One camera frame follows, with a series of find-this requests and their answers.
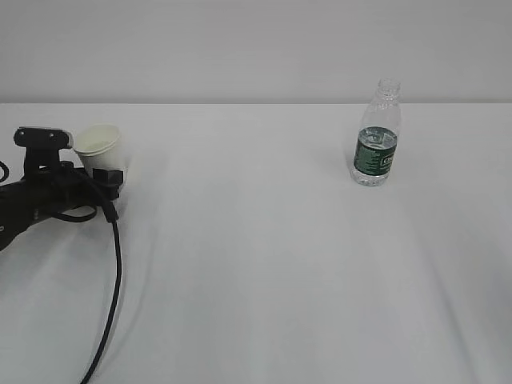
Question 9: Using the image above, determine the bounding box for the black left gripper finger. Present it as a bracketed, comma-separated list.
[93, 168, 124, 189]

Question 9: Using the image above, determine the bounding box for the white paper cup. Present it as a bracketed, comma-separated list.
[73, 123, 127, 186]

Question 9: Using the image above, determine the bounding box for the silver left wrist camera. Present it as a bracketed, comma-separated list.
[14, 126, 74, 150]

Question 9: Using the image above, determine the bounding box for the clear water bottle green label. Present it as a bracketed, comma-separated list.
[351, 78, 402, 187]

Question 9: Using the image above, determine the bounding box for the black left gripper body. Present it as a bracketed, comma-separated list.
[59, 161, 120, 212]

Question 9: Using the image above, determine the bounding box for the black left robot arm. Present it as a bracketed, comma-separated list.
[1, 149, 124, 252]

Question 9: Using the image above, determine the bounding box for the black left camera cable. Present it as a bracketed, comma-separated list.
[0, 159, 123, 384]

